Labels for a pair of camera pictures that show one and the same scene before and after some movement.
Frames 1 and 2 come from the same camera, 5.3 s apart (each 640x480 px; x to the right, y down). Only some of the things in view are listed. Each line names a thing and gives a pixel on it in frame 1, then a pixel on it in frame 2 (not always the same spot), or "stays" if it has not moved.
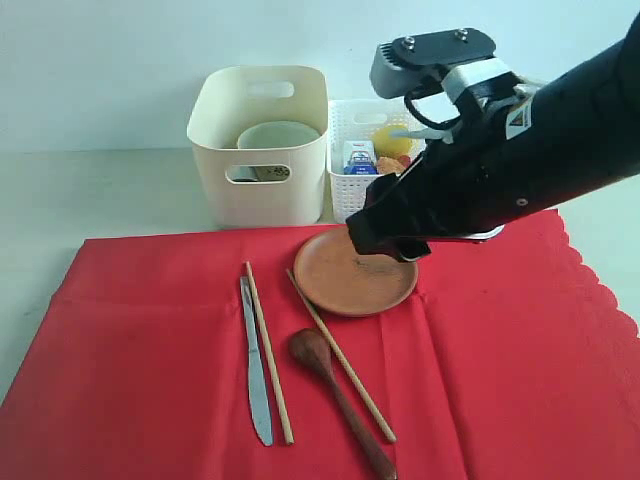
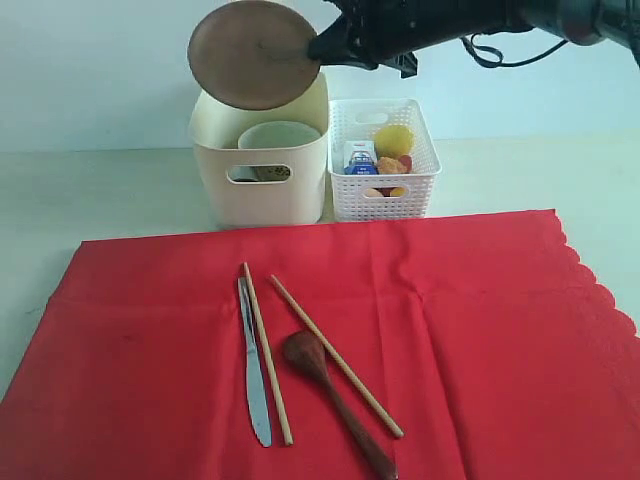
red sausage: x=405 y=160 stays
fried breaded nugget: x=387 y=165 stays
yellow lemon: x=392 y=140 stays
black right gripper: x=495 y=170 -> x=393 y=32
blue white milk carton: x=359 y=158 stays
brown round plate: x=332 y=274 -> x=253 y=55
